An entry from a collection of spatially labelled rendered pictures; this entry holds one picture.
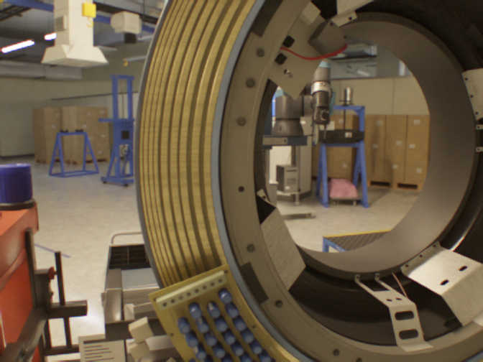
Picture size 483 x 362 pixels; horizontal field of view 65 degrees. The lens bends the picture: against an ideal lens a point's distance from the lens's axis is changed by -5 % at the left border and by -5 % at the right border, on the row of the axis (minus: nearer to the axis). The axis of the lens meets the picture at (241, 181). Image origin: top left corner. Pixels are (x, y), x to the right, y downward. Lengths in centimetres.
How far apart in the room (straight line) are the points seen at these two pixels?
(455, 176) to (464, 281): 41
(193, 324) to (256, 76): 48
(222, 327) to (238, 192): 25
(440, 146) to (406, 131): 627
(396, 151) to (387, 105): 151
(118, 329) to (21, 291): 69
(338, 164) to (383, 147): 98
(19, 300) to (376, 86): 850
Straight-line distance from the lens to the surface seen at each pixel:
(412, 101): 901
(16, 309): 145
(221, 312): 78
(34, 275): 140
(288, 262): 95
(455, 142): 159
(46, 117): 1353
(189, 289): 73
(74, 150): 1284
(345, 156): 824
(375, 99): 919
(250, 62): 78
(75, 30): 518
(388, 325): 129
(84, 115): 1282
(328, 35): 96
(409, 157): 791
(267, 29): 81
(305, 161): 658
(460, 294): 133
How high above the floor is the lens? 124
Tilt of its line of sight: 8 degrees down
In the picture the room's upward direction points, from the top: straight up
